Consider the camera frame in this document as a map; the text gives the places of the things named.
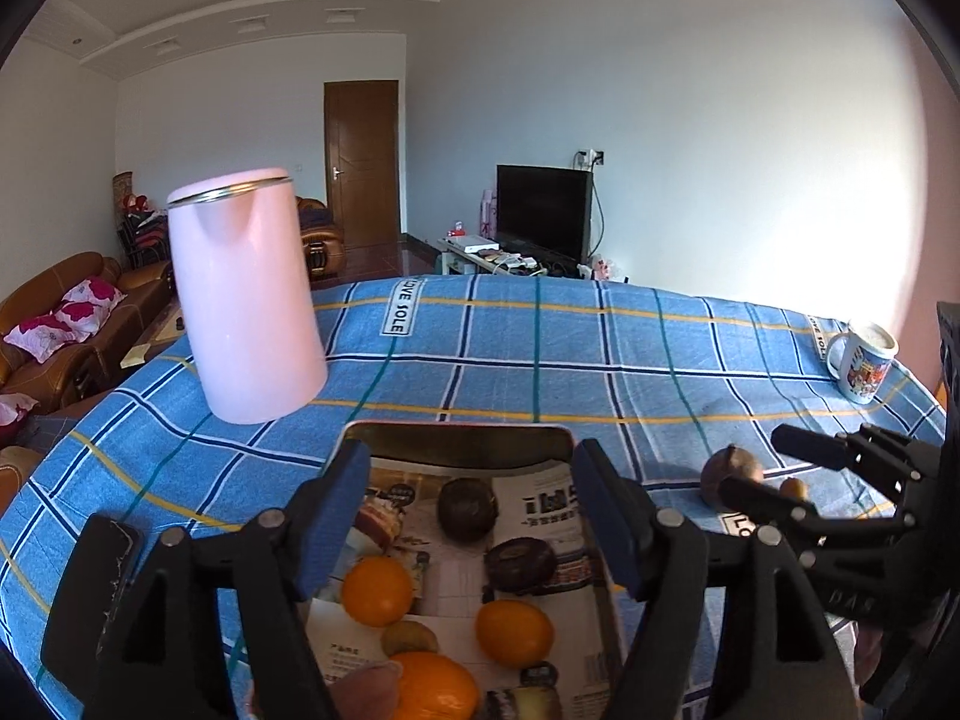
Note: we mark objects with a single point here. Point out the low coffee table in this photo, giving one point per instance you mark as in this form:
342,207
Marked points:
150,337

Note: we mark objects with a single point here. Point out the small orange-brown fruit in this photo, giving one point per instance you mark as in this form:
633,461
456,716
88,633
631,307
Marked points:
795,489

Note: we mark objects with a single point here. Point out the blue checked tablecloth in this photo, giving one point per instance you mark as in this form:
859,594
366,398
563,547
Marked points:
570,360

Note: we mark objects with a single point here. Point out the pink floral pillow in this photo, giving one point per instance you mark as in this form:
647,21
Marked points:
94,304
41,334

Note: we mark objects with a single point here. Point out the brown round fruit with stem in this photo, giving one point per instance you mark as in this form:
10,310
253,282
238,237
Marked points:
731,469

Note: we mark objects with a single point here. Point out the printed paper leaflet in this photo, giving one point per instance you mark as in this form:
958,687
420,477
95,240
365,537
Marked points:
540,499

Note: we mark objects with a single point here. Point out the white television stand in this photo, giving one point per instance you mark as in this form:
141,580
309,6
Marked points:
457,259

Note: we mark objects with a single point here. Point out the dark brown room door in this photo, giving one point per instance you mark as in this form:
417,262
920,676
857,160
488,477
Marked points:
360,165

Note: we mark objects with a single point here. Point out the brown leather sofa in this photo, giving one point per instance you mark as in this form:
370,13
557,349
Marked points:
60,382

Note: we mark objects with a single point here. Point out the pink white bag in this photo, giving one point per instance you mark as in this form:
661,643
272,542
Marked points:
606,270

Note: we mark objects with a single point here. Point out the brown leather armchair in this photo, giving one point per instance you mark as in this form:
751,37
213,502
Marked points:
322,240

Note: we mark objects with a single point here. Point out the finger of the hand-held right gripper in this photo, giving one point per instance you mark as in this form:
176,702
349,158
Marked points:
814,444
765,506

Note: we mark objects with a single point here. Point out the orange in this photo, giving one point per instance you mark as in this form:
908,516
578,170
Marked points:
435,690
377,591
514,631

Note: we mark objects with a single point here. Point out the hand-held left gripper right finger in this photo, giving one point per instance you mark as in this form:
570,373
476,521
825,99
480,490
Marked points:
607,517

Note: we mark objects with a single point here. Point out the pink electric kettle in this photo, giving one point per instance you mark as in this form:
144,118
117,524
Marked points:
247,300

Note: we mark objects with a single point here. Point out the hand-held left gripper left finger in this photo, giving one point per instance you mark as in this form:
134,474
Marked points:
334,525

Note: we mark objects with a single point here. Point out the white wall socket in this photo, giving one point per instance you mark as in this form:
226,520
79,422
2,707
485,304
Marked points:
590,157

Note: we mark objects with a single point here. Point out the black chair with clothes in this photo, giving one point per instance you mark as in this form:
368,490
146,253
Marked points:
142,232

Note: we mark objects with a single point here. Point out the white printed mug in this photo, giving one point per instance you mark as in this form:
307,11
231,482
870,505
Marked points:
862,367

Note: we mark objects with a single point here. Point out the white flat box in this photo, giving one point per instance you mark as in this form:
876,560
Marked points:
474,243

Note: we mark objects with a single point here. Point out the dark round fruit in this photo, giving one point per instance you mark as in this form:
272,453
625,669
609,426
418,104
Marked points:
520,564
467,510

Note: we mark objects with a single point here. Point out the small tan fruit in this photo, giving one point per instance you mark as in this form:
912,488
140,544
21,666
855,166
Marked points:
409,637

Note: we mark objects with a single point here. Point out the black television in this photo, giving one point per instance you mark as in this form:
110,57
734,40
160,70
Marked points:
544,214

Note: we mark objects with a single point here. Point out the metal tin box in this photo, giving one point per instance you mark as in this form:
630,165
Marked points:
457,442

